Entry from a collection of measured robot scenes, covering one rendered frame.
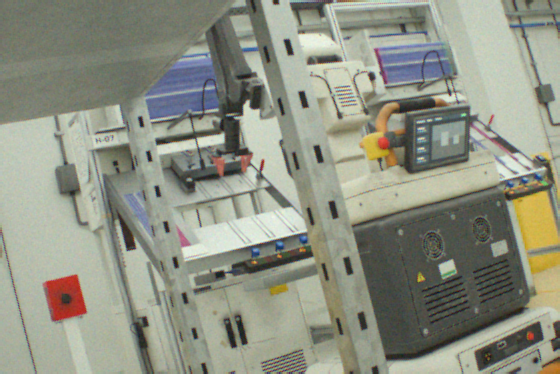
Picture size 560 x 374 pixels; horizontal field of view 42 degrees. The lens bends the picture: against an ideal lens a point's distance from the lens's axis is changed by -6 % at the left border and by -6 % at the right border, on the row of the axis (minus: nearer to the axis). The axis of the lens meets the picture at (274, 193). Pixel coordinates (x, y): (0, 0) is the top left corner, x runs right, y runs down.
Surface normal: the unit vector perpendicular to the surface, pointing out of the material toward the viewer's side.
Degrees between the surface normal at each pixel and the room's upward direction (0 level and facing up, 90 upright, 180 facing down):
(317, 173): 90
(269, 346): 90
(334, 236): 90
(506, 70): 90
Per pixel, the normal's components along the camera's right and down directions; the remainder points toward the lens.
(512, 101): 0.44, -0.19
